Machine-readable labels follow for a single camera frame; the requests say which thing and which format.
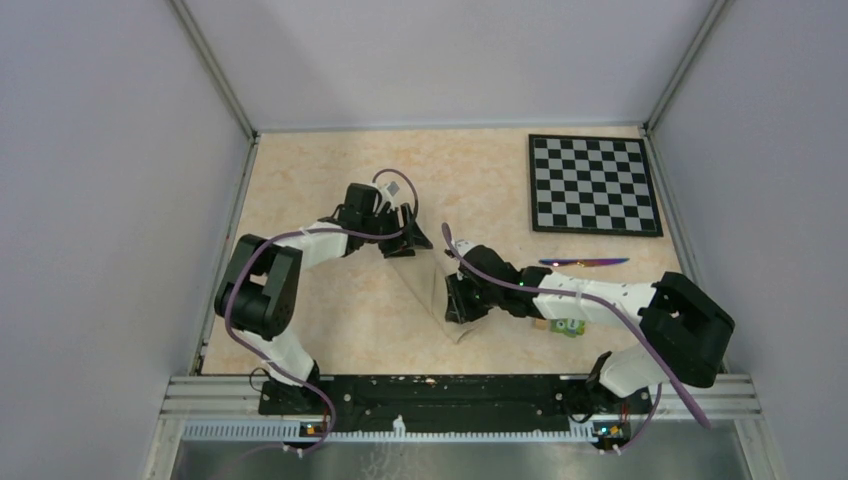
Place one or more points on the iridescent purple utensil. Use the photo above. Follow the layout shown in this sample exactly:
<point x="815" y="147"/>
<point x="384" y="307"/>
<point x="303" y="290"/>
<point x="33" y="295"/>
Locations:
<point x="583" y="263"/>

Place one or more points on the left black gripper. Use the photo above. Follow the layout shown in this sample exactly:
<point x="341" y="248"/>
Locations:
<point x="405" y="242"/>

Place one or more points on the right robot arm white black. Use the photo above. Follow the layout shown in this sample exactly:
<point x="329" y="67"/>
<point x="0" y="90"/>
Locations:
<point x="682" y="334"/>

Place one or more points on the black white checkerboard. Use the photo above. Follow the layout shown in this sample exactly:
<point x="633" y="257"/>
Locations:
<point x="592" y="185"/>

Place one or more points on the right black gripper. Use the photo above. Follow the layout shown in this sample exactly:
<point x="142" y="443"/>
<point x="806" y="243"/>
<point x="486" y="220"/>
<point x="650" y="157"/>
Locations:
<point x="458" y="310"/>

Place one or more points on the beige cloth napkin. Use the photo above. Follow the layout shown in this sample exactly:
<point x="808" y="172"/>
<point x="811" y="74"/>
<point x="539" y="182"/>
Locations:
<point x="424" y="276"/>

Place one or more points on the aluminium frame rail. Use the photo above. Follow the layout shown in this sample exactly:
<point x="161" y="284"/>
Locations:
<point x="225" y="408"/>

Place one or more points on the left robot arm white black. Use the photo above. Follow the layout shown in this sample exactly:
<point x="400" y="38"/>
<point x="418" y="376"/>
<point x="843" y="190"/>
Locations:
<point x="257" y="295"/>

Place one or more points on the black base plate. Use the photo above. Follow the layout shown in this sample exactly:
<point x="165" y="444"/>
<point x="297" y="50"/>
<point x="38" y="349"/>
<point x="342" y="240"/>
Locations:
<point x="476" y="403"/>

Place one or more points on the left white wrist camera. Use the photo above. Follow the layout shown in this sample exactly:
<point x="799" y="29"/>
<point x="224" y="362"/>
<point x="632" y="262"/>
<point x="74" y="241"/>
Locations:
<point x="388" y="190"/>

